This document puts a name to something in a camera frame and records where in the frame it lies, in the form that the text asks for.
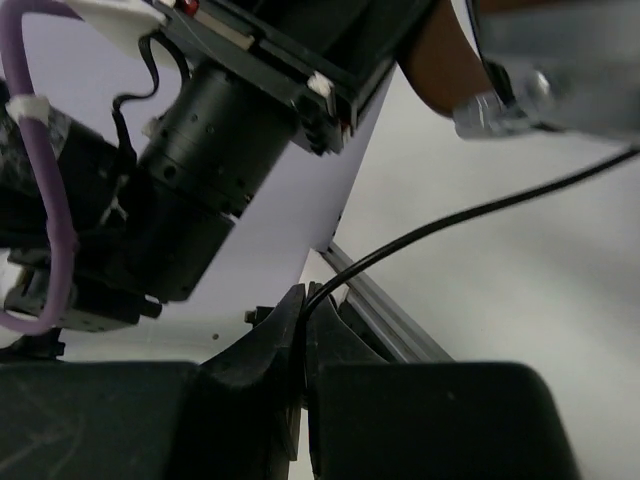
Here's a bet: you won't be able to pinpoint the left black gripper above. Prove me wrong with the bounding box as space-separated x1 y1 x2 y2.
134 1 433 215

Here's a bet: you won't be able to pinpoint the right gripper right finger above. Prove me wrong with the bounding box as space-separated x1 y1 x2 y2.
306 299 580 479

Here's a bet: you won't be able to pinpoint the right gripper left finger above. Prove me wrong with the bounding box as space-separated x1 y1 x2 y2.
1 285 306 479

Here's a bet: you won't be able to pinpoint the brown silver headphones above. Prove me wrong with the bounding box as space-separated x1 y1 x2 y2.
398 1 639 147

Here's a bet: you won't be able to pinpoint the black headphone cable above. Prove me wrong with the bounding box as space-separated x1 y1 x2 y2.
292 147 640 396

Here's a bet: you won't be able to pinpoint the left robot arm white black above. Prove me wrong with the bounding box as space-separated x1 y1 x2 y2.
1 1 434 357

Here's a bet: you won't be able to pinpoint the aluminium side rail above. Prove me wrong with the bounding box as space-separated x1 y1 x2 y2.
303 243 453 365

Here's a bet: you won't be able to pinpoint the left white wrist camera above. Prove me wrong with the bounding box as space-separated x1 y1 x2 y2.
64 0 169 61

